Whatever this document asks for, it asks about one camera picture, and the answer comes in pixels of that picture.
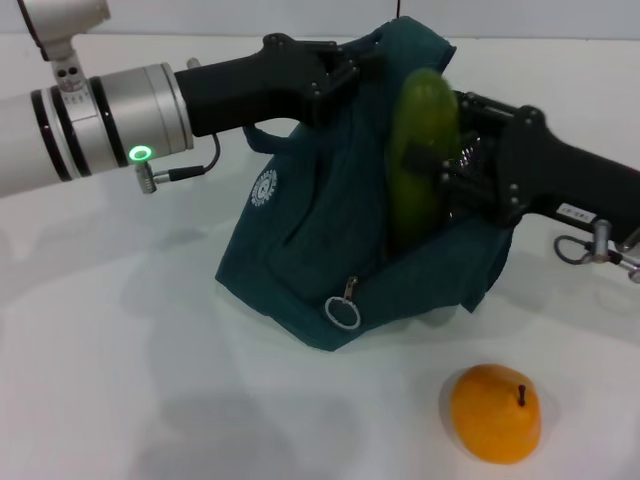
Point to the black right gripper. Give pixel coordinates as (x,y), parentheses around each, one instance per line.
(550,175)

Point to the green cucumber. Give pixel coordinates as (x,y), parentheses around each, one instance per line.
(425,125)

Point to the small silver left wrist stud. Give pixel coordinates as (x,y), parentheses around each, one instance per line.
(192,63)

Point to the orange pear fruit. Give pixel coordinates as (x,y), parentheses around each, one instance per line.
(495,420)

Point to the teal fabric lunch bag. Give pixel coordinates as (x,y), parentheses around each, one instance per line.
(325,225)

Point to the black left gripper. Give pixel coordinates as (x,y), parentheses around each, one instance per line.
(240,95)

